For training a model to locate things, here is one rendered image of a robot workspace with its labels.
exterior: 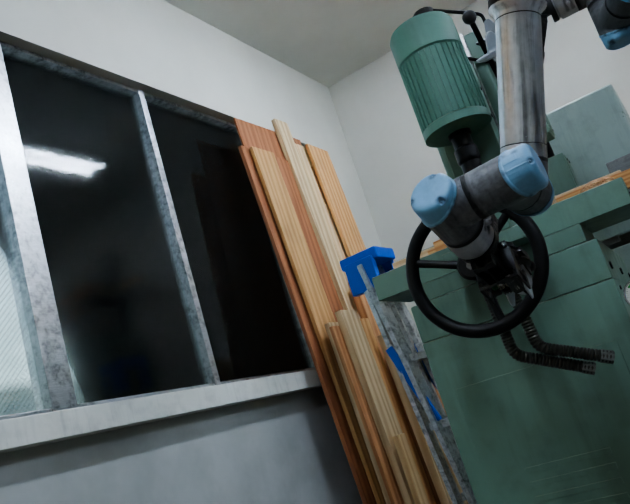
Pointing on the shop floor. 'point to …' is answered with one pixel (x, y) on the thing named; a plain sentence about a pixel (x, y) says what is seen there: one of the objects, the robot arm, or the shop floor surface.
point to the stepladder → (410, 365)
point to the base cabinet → (552, 407)
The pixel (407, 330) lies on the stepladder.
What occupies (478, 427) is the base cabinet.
